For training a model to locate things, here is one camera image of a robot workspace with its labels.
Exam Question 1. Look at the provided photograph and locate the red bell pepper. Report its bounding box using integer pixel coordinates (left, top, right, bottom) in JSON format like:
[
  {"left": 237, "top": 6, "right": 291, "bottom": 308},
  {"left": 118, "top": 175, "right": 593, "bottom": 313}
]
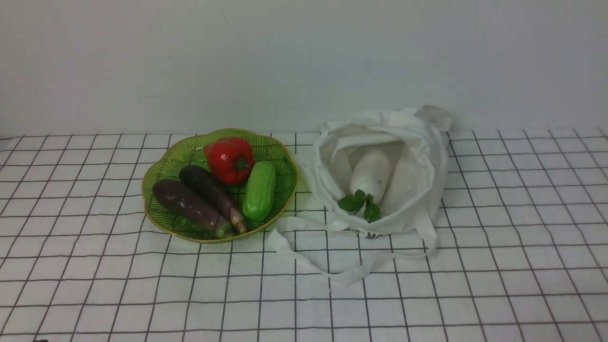
[{"left": 203, "top": 137, "right": 256, "bottom": 186}]

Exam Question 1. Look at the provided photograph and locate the white radish with green leaves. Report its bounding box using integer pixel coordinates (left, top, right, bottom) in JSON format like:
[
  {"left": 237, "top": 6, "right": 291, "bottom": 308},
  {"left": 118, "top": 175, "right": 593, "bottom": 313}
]
[{"left": 337, "top": 150, "right": 390, "bottom": 223}]

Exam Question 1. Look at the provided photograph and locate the purple eggplant front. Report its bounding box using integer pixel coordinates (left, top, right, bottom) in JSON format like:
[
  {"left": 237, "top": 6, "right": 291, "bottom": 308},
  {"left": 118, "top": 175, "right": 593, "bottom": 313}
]
[{"left": 152, "top": 179, "right": 236, "bottom": 239}]

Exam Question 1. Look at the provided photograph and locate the green glass leaf-shaped plate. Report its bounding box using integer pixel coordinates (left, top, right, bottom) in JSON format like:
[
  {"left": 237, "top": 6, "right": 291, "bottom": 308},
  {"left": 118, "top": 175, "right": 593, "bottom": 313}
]
[{"left": 142, "top": 129, "right": 299, "bottom": 243}]

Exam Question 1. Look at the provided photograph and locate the white cloth tote bag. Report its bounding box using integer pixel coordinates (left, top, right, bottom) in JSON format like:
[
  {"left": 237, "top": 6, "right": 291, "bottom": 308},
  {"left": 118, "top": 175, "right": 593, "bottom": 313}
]
[{"left": 267, "top": 105, "right": 452, "bottom": 286}]

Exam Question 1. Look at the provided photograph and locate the dark purple eggplant rear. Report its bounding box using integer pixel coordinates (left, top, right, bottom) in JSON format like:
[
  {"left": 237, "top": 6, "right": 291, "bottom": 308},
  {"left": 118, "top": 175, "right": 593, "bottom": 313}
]
[{"left": 179, "top": 165, "right": 248, "bottom": 235}]

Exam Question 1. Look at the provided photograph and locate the white black-grid tablecloth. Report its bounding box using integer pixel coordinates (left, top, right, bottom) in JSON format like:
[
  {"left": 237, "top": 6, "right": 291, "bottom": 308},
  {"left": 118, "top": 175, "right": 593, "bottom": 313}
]
[{"left": 0, "top": 129, "right": 608, "bottom": 342}]

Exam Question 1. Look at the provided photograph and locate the green cucumber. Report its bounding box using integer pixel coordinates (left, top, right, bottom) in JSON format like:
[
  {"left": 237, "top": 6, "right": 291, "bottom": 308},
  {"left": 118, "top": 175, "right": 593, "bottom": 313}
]
[{"left": 242, "top": 161, "right": 276, "bottom": 222}]

